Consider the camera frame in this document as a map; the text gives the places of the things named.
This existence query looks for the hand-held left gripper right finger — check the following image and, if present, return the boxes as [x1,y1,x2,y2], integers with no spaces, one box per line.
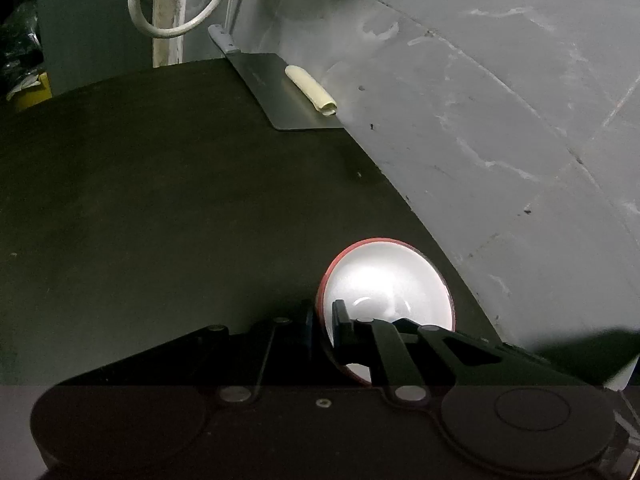
[331,300,586,404]

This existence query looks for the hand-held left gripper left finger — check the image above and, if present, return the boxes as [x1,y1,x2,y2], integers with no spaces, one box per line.
[55,300,316,404]

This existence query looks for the red bowl white inside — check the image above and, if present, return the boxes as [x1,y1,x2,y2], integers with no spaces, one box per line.
[315,238,456,387]

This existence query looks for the cream rolled paper tube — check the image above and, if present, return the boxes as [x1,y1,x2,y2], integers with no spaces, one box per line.
[284,64,339,117]

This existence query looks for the steel cleaver knife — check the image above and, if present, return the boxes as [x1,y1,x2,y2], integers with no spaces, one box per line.
[207,24,346,132]

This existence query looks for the wooden board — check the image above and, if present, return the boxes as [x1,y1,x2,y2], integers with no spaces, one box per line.
[151,0,189,69]

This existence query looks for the yellow bin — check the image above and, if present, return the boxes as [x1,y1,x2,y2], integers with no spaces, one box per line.
[7,72,54,113]

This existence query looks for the black plastic bag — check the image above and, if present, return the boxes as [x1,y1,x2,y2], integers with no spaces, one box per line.
[0,14,44,87]

